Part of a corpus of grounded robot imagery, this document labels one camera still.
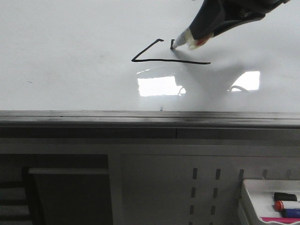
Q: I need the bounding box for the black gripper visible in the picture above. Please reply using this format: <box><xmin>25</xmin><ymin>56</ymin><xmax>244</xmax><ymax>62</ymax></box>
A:
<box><xmin>189</xmin><ymin>0</ymin><xmax>289</xmax><ymax>40</ymax></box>

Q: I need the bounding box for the white taped whiteboard marker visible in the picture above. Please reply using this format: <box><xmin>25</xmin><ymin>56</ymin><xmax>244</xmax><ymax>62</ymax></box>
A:
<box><xmin>170</xmin><ymin>29</ymin><xmax>214</xmax><ymax>50</ymax></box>

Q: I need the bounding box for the white whiteboard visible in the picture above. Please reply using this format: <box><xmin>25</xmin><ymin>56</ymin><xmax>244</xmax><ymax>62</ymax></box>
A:
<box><xmin>0</xmin><ymin>0</ymin><xmax>300</xmax><ymax>113</ymax></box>

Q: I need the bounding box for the white perforated pegboard panel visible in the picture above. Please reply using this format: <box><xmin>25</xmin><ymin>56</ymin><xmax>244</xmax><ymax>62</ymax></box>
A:
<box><xmin>108</xmin><ymin>140</ymin><xmax>300</xmax><ymax>225</ymax></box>

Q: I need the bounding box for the white plastic tray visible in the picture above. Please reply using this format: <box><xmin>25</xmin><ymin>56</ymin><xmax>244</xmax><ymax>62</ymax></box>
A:
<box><xmin>238</xmin><ymin>179</ymin><xmax>300</xmax><ymax>225</ymax></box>

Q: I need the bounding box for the red capped marker in tray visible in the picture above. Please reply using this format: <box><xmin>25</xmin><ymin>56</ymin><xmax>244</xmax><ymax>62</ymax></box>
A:
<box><xmin>274</xmin><ymin>201</ymin><xmax>300</xmax><ymax>212</ymax></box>

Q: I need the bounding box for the blue marker in tray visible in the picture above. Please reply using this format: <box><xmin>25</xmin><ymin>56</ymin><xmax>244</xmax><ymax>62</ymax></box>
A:
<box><xmin>282</xmin><ymin>209</ymin><xmax>300</xmax><ymax>218</ymax></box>

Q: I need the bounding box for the pink sheet in tray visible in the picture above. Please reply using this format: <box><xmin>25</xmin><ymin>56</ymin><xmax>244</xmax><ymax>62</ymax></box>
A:
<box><xmin>261</xmin><ymin>217</ymin><xmax>300</xmax><ymax>224</ymax></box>

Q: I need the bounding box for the dark cabinet box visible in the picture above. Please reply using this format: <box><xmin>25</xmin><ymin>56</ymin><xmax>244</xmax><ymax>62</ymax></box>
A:
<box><xmin>22</xmin><ymin>167</ymin><xmax>113</xmax><ymax>225</ymax></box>

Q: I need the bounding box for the grey aluminium whiteboard frame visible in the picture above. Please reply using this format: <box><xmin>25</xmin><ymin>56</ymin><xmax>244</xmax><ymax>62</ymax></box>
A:
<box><xmin>0</xmin><ymin>111</ymin><xmax>300</xmax><ymax>139</ymax></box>

